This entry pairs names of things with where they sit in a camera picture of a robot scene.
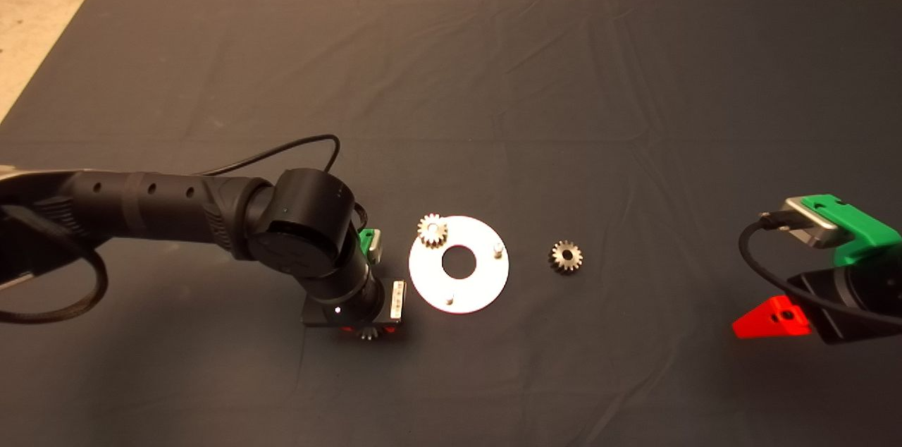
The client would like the dark grey table cloth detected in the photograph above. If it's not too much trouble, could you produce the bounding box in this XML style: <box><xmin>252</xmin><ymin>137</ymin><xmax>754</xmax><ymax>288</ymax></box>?
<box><xmin>0</xmin><ymin>0</ymin><xmax>902</xmax><ymax>447</ymax></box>

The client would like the green right camera mount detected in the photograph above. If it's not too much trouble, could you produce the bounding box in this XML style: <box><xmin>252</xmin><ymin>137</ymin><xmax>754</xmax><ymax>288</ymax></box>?
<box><xmin>803</xmin><ymin>195</ymin><xmax>902</xmax><ymax>266</ymax></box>

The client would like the thin black left camera cable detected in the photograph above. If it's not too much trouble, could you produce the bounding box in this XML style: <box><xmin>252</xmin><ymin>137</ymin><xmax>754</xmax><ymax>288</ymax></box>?
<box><xmin>197</xmin><ymin>135</ymin><xmax>342</xmax><ymax>176</ymax></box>

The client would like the black right camera cable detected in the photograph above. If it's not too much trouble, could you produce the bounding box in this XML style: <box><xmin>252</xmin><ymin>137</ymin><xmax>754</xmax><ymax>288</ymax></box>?
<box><xmin>739</xmin><ymin>211</ymin><xmax>902</xmax><ymax>326</ymax></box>

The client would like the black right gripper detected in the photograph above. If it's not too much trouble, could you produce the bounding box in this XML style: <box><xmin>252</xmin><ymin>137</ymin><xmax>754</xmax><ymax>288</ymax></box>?
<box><xmin>732</xmin><ymin>266</ymin><xmax>902</xmax><ymax>345</ymax></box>

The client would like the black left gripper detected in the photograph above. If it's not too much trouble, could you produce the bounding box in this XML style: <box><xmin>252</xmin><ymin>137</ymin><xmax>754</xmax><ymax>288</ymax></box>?
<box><xmin>302</xmin><ymin>280</ymin><xmax>408</xmax><ymax>339</ymax></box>

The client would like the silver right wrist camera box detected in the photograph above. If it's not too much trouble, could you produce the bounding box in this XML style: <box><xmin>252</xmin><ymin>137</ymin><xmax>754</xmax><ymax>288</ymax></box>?
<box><xmin>779</xmin><ymin>197</ymin><xmax>845</xmax><ymax>250</ymax></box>

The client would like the round metal carrier plate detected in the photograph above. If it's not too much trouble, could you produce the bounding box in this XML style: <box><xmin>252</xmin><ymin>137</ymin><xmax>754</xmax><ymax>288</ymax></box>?
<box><xmin>409</xmin><ymin>215</ymin><xmax>510</xmax><ymax>314</ymax></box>

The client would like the braided black arm cable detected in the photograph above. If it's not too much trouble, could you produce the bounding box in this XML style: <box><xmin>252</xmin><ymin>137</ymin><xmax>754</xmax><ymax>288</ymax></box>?
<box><xmin>0</xmin><ymin>204</ymin><xmax>109</xmax><ymax>325</ymax></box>

